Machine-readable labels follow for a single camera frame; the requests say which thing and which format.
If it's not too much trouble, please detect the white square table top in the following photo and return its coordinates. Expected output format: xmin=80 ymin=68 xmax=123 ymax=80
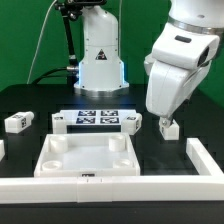
xmin=34 ymin=132 xmax=140 ymax=177

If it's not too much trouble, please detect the black cable bundle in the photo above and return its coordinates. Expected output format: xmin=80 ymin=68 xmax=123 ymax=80
xmin=33 ymin=65 xmax=80 ymax=85

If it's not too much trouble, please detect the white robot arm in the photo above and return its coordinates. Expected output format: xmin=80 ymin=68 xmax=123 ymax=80
xmin=75 ymin=0 xmax=224 ymax=128

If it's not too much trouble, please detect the white L-shaped fence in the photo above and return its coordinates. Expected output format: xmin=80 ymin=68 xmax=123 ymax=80
xmin=0 ymin=138 xmax=224 ymax=204

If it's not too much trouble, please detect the white cable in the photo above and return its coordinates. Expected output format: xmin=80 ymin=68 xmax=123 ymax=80
xmin=26 ymin=0 xmax=58 ymax=85

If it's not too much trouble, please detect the white marker base plate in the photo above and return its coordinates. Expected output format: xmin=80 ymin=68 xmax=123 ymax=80
xmin=60 ymin=109 xmax=136 ymax=126

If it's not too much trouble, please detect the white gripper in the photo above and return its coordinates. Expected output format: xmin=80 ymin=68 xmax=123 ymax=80
xmin=146 ymin=23 xmax=220 ymax=128

